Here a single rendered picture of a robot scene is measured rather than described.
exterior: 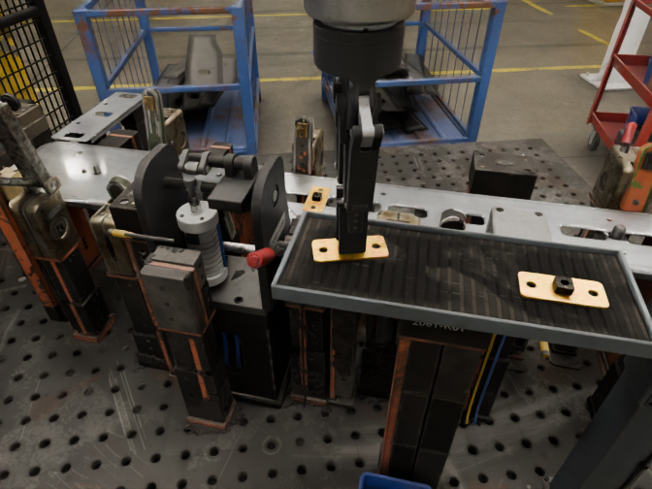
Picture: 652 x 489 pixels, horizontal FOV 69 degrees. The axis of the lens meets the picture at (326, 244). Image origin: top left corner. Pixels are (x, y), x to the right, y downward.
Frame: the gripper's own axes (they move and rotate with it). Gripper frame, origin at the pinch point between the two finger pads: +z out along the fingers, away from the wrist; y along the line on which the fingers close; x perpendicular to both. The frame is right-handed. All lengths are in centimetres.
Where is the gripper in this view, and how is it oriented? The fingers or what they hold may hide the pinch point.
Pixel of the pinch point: (351, 219)
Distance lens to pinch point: 51.4
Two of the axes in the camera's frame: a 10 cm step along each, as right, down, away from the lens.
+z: 0.0, 7.7, 6.3
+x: -9.9, 0.7, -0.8
